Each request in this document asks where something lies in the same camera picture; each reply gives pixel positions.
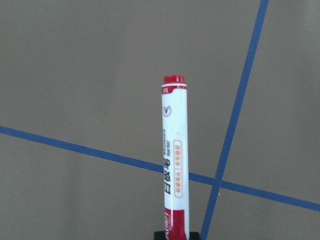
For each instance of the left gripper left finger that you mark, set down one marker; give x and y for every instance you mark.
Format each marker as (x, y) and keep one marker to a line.
(158, 235)

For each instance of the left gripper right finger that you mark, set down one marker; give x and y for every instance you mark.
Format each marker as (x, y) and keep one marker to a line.
(193, 235)

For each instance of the red white marker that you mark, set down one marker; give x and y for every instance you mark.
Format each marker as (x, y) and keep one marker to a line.
(175, 157)

